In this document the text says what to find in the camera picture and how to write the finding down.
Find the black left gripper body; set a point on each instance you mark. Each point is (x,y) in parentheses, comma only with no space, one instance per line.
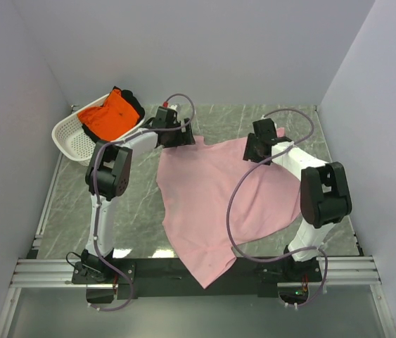
(182,137)

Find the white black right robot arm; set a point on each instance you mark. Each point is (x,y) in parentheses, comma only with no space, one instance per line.
(324,193)

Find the black t shirt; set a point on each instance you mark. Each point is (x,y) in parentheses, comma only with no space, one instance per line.
(132,100)

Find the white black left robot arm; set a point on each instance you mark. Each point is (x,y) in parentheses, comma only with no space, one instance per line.
(108,178)

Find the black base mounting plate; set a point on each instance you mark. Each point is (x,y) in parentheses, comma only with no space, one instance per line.
(161,277)

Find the orange t shirt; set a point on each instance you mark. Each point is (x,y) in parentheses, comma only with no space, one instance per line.
(109,116)

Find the pink t shirt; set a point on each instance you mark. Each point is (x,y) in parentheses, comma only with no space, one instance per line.
(204,213)

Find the aluminium extrusion rail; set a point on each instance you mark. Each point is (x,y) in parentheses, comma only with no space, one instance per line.
(38,273)

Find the white perforated plastic basket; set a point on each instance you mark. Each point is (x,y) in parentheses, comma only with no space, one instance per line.
(110,118)

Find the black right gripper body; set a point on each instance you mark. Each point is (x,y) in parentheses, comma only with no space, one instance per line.
(254,149)

